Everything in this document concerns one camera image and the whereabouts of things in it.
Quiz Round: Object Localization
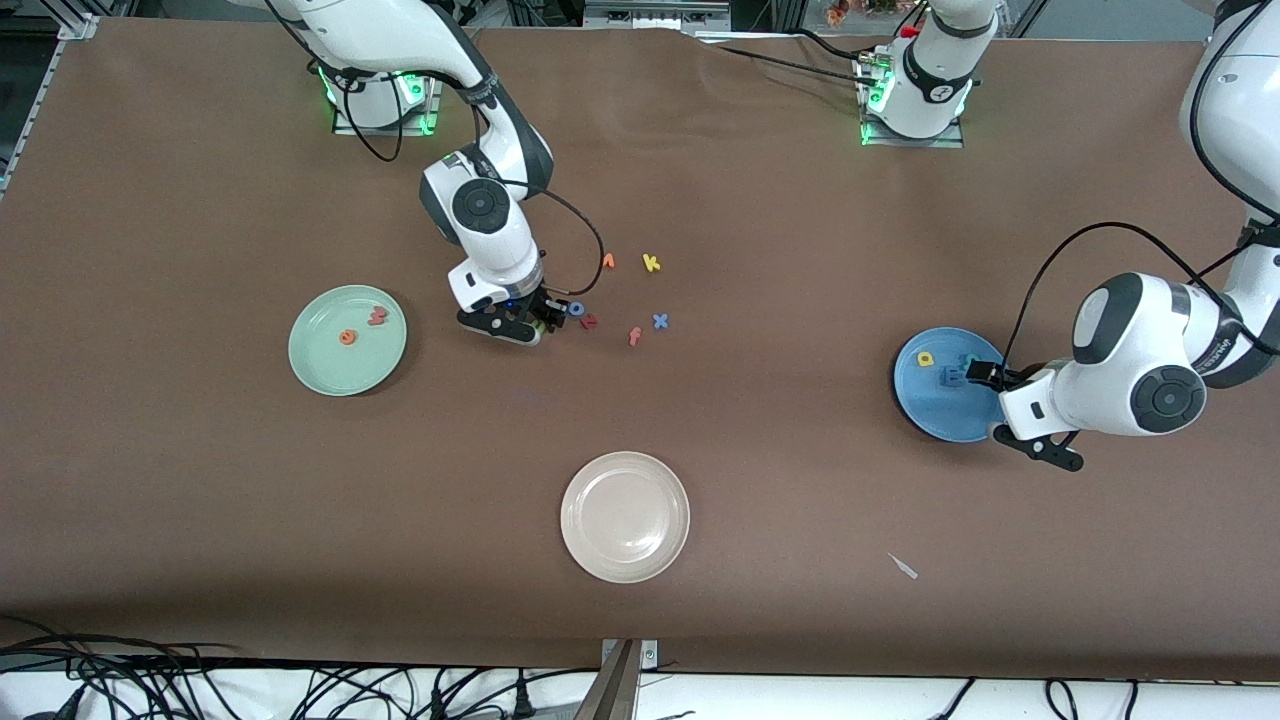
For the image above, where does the orange dried plant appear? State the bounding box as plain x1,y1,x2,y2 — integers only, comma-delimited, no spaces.
823,0,901,28

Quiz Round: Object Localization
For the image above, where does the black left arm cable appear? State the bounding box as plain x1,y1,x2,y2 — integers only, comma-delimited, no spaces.
1003,0,1280,376

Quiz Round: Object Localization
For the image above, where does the thin black table cable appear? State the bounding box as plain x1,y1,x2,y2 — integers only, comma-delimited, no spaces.
712,44,881,86
790,28,879,63

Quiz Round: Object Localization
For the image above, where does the beige plate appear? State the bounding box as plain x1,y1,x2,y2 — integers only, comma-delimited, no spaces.
560,451,691,584

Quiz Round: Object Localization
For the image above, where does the blue plate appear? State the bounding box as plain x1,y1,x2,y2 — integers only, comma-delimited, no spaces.
893,327,1011,443

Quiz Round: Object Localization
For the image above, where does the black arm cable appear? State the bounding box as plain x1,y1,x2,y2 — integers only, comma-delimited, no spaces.
1003,0,1280,376
328,58,607,299

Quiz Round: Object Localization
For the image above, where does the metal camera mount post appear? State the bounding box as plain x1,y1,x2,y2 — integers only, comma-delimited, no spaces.
575,638,661,720

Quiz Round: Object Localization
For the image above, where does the aluminium frame rail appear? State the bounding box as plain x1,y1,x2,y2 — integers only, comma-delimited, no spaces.
1205,0,1280,69
0,0,111,201

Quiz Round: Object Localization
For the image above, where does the black floor cable tangle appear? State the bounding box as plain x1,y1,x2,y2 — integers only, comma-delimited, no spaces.
0,615,601,720

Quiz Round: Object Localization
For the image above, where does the brown table cover sheet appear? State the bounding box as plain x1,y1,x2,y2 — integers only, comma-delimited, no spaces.
0,15,1280,683

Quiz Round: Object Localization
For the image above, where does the grey metal box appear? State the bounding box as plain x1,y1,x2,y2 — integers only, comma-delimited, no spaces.
583,0,733,31

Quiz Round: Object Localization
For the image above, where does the light green plate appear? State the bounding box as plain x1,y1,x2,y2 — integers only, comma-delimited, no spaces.
288,285,409,397

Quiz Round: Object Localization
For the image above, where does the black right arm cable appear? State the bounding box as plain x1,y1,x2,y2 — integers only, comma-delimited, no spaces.
328,58,607,299

